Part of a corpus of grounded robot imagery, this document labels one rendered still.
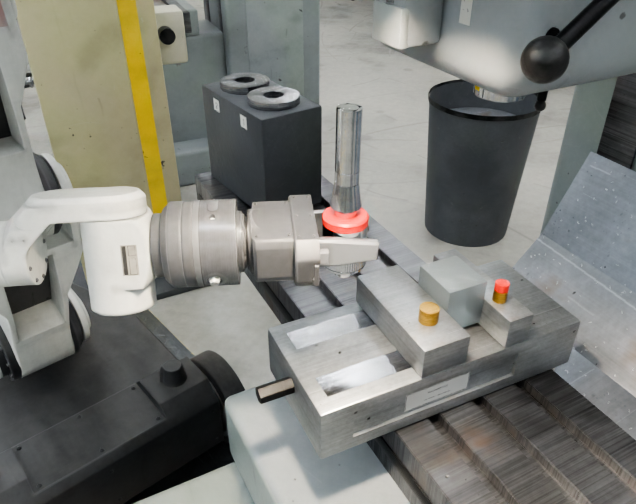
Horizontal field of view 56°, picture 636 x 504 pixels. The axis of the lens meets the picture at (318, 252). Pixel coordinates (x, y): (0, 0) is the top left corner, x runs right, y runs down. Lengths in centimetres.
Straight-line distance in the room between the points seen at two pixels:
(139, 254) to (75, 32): 164
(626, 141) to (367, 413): 56
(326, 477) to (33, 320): 67
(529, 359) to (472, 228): 198
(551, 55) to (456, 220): 231
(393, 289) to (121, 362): 78
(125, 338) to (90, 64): 109
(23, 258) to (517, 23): 47
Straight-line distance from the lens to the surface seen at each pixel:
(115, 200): 59
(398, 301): 70
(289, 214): 61
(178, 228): 58
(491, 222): 274
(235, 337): 223
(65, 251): 107
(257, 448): 79
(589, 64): 51
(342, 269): 62
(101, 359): 138
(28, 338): 120
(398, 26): 48
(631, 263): 95
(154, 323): 171
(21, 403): 134
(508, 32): 46
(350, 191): 58
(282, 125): 101
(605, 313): 94
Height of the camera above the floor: 146
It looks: 33 degrees down
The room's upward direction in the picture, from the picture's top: straight up
